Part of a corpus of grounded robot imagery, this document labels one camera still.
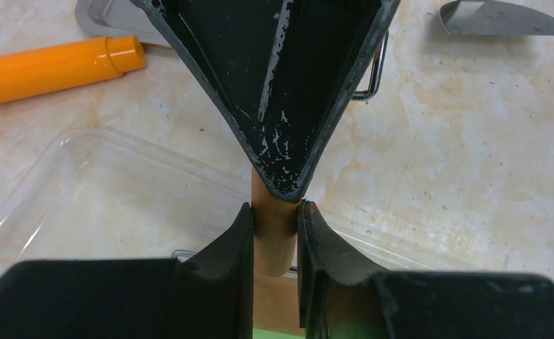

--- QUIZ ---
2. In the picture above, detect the orange plastic rolling pin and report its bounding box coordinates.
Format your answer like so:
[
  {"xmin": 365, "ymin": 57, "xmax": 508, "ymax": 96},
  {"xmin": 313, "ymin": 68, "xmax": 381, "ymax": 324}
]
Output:
[{"xmin": 0, "ymin": 36, "xmax": 147, "ymax": 104}]

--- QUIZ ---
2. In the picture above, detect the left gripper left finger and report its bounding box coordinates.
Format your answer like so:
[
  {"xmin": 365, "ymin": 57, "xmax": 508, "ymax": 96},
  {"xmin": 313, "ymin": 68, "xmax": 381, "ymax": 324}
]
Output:
[{"xmin": 0, "ymin": 203, "xmax": 254, "ymax": 338}]

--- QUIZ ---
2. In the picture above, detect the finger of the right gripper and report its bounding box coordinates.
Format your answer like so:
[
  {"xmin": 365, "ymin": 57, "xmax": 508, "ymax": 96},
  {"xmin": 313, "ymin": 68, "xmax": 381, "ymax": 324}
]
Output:
[{"xmin": 136, "ymin": 1, "xmax": 399, "ymax": 202}]

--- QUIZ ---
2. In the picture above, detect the green dough lump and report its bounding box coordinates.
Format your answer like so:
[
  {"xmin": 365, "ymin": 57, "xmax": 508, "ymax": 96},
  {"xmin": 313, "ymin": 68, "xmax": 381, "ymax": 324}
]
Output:
[{"xmin": 252, "ymin": 328, "xmax": 304, "ymax": 339}]

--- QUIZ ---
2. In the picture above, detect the stainless steel tray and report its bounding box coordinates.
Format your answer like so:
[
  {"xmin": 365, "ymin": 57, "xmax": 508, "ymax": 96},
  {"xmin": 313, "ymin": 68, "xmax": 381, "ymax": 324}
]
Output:
[{"xmin": 74, "ymin": 0, "xmax": 170, "ymax": 48}]

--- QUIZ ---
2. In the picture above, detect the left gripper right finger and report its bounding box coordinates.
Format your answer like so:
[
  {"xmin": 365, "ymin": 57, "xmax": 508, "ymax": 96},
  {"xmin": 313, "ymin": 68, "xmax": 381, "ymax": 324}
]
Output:
[{"xmin": 297, "ymin": 201, "xmax": 554, "ymax": 338}]

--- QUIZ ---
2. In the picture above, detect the metal scraper wooden handle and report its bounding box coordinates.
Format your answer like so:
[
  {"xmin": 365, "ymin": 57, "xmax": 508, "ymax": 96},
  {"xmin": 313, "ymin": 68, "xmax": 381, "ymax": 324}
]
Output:
[{"xmin": 439, "ymin": 1, "xmax": 554, "ymax": 36}]

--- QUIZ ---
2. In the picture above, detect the clear plastic tray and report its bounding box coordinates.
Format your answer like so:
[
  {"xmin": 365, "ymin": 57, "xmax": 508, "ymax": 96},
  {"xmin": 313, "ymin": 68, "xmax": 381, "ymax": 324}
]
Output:
[{"xmin": 0, "ymin": 126, "xmax": 447, "ymax": 300}]

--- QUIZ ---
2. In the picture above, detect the wooden double-ended roller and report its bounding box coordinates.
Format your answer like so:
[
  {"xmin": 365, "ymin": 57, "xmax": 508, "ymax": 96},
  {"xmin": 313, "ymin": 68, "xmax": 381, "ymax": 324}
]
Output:
[{"xmin": 250, "ymin": 30, "xmax": 390, "ymax": 338}]

